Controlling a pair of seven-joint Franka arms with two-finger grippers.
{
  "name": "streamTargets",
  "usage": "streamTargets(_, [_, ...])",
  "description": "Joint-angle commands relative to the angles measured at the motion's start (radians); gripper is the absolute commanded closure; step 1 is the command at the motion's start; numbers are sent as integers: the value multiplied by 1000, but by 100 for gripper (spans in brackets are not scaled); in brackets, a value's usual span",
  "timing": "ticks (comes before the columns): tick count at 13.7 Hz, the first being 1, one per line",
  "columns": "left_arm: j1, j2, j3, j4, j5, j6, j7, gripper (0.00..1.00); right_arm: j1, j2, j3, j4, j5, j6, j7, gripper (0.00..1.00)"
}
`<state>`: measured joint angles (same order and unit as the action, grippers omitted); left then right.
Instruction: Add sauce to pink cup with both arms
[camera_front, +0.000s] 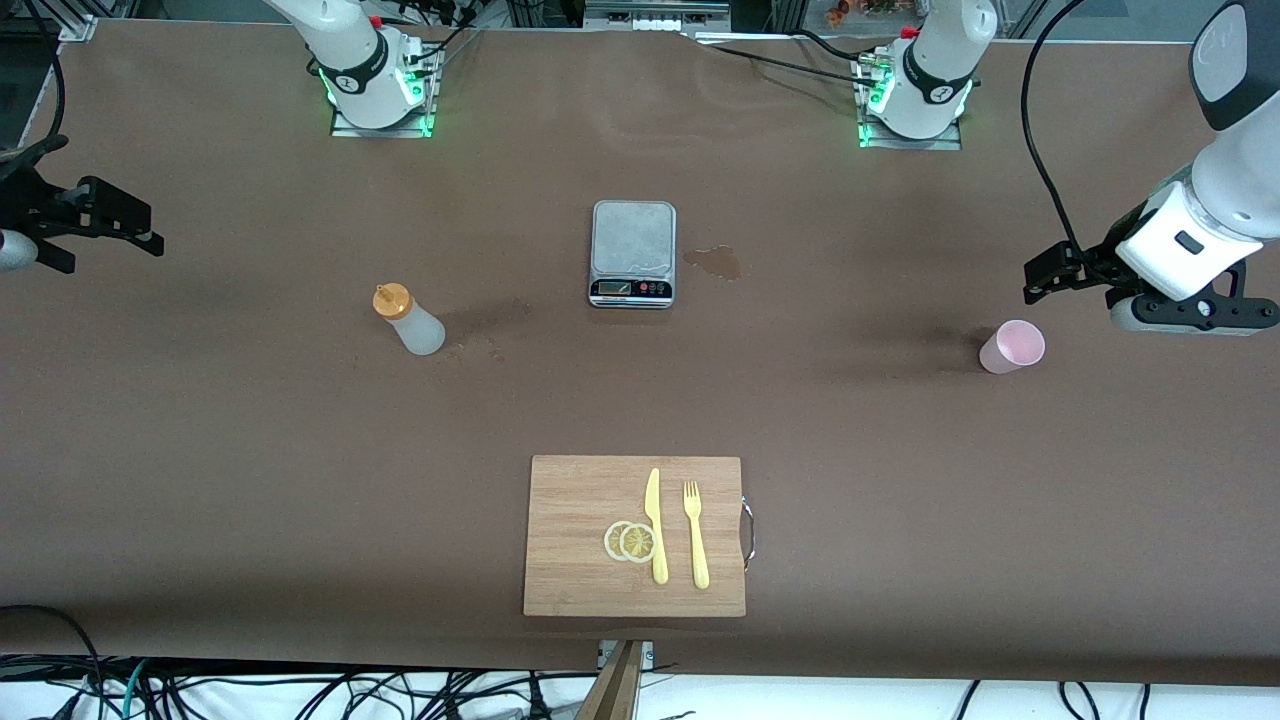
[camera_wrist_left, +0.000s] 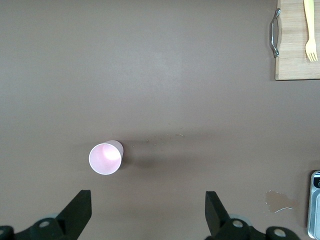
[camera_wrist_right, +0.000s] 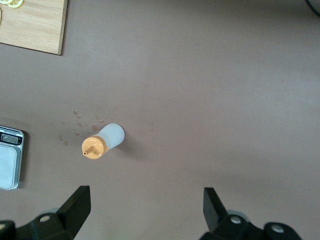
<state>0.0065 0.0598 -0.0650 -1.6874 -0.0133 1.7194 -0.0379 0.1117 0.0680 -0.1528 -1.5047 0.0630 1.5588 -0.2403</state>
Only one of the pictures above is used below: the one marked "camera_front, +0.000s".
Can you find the colourful toy food pile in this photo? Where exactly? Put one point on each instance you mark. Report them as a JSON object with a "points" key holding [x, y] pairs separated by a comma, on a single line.
{"points": [[860, 10]]}

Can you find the brown table cover sheet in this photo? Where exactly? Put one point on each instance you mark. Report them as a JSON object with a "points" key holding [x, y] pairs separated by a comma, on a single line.
{"points": [[300, 450]]}

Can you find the silver metal bracket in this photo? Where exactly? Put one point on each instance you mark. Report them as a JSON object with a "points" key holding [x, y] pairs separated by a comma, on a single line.
{"points": [[648, 655]]}

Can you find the wooden cutting board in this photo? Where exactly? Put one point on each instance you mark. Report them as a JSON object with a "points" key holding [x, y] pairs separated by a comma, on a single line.
{"points": [[570, 500]]}

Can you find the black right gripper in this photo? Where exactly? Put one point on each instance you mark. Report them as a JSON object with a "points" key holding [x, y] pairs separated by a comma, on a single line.
{"points": [[32, 208]]}

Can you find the pink plastic cup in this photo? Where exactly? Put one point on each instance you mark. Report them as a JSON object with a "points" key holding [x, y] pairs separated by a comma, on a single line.
{"points": [[1015, 345]]}

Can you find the brown sauce puddle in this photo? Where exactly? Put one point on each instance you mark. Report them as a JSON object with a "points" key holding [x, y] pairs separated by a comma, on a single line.
{"points": [[722, 263]]}

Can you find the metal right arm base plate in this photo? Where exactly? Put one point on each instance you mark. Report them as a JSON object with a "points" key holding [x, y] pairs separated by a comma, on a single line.
{"points": [[380, 132]]}

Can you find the translucent sauce bottle orange cap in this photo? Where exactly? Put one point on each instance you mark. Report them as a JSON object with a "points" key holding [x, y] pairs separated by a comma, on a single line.
{"points": [[415, 330]]}

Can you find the silver digital kitchen scale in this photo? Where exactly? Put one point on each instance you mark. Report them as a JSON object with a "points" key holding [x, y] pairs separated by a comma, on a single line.
{"points": [[633, 240]]}

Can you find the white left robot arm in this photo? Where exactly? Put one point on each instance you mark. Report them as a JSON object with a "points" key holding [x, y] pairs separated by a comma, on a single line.
{"points": [[940, 60]]}

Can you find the yellow lemon slice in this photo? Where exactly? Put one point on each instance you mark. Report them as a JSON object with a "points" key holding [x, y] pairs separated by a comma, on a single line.
{"points": [[637, 543], [611, 540]]}

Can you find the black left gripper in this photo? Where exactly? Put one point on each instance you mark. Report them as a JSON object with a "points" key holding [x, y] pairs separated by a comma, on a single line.
{"points": [[1097, 262]]}

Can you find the aluminium frame corner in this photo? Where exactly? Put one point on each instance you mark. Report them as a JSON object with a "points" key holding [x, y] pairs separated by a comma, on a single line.
{"points": [[80, 25]]}

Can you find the white power strip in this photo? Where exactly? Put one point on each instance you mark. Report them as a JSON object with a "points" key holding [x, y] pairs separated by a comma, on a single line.
{"points": [[655, 22]]}

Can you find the yellow plastic fork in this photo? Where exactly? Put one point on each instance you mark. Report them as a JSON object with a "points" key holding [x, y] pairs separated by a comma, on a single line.
{"points": [[699, 550]]}

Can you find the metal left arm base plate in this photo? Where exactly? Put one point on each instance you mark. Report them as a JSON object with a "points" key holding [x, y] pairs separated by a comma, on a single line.
{"points": [[915, 144]]}

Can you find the yellow plastic knife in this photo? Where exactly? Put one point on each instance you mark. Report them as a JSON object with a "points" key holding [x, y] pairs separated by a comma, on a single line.
{"points": [[653, 505]]}

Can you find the wooden post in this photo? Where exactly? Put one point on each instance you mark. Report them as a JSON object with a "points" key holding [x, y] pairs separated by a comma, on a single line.
{"points": [[615, 690]]}

